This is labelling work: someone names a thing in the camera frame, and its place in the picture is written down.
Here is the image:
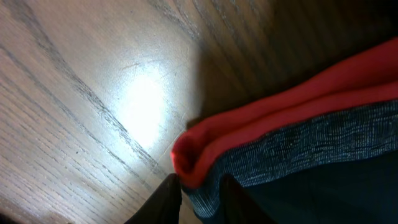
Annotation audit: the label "black leggings with red waistband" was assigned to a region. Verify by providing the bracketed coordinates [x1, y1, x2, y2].
[171, 39, 397, 223]

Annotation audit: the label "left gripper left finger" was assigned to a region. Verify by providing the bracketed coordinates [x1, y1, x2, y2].
[125, 174, 182, 224]

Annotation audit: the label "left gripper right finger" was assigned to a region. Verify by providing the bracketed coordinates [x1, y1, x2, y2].
[220, 175, 276, 224]

